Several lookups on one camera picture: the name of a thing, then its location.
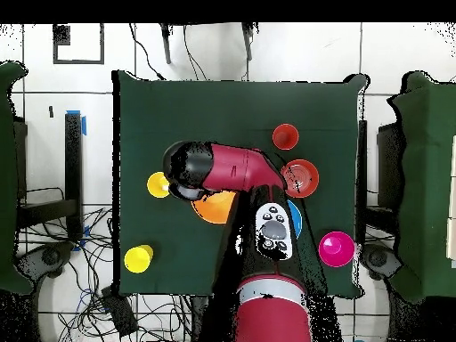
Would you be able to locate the large yellow-orange bowl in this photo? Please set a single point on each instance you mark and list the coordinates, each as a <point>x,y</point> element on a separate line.
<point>213,210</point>

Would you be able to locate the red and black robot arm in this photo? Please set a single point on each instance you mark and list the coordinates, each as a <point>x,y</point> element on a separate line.
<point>235,167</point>

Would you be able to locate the amber yellow cup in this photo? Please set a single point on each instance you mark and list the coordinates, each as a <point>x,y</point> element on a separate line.
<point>156,185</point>

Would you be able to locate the blue bowl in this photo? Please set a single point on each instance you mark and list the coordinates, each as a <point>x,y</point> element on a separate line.
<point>297,221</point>

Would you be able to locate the small orange bowl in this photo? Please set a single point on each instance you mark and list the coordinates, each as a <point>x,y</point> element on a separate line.
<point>304,178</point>

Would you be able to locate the orange cup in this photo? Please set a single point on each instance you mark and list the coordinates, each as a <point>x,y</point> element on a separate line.
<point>285,136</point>

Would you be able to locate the dark green table cloth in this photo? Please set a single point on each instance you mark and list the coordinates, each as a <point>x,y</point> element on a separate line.
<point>213,99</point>

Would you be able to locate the bright yellow cup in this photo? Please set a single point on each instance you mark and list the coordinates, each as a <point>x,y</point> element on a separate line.
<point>137,260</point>

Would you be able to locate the pink bowl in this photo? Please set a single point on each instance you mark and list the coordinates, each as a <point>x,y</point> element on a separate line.
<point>336,251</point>

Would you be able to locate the grey metal leg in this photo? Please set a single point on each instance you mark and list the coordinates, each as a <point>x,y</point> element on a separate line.
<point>166,46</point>
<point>248,42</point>

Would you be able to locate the blue tape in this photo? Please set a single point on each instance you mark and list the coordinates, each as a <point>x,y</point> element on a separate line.
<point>84,125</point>

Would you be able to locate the black metal stand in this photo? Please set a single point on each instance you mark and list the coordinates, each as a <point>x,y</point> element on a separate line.
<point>73,160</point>

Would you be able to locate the black cabinet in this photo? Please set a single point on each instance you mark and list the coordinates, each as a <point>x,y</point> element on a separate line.
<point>390,167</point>
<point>20,160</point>

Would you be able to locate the grey office chair base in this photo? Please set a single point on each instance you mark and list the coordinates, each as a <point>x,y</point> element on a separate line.
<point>377,258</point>
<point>46,256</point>

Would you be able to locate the black power adapter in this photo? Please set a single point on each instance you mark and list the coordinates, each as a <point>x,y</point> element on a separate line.
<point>119,313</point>

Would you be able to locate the green cloth side table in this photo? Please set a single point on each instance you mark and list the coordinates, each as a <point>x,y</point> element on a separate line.
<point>427,178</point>
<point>7,178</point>

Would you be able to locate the black metal post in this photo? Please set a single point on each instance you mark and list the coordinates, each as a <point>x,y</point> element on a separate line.
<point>362,171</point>

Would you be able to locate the grey square floor frame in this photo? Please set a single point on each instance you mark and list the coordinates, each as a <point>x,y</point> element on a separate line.
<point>78,61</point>

